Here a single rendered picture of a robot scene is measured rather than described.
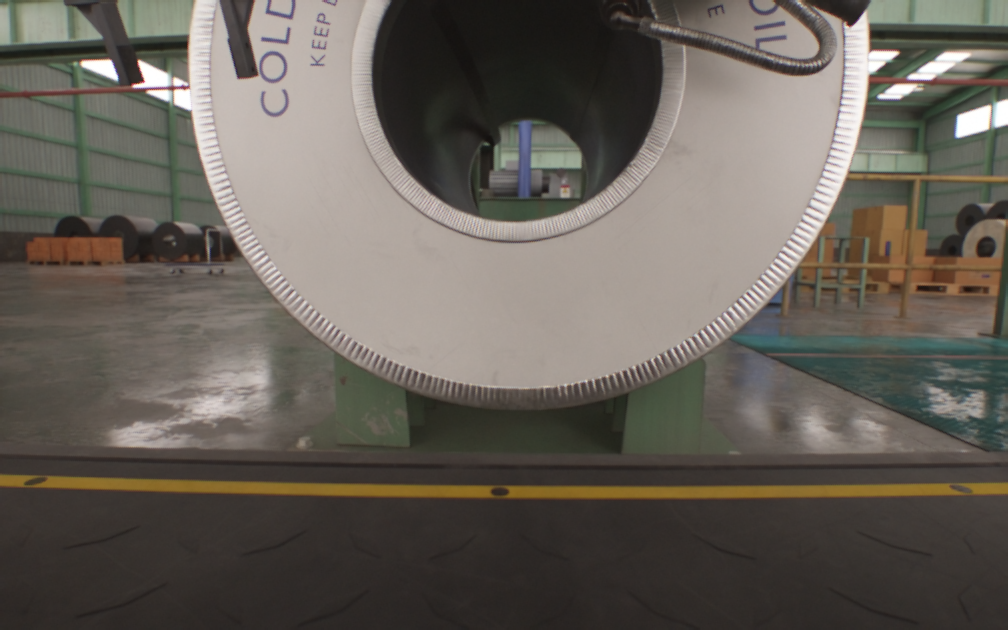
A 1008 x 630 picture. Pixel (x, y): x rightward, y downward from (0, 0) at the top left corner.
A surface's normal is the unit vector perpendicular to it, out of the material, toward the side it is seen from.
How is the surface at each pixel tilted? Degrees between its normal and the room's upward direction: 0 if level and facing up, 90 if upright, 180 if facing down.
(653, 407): 90
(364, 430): 90
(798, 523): 0
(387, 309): 90
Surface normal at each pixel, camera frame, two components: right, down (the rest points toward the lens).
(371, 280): -0.07, 0.12
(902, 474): 0.01, -0.99
